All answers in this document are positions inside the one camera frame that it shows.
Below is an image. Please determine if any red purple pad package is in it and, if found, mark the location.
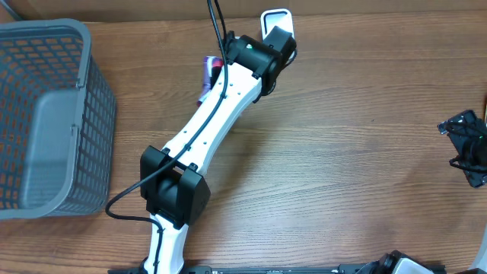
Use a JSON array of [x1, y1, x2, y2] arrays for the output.
[[197, 56, 223, 107]]

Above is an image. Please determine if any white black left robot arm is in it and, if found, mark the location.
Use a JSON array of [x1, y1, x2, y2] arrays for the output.
[[140, 26, 297, 273]]

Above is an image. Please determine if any gray plastic shopping basket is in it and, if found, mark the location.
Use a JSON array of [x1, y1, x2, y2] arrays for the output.
[[1, 19, 117, 220]]

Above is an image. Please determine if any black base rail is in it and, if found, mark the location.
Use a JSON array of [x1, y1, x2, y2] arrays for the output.
[[108, 264, 448, 274]]

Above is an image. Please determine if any white barcode scanner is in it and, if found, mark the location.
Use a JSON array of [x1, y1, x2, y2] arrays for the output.
[[260, 8, 296, 45]]

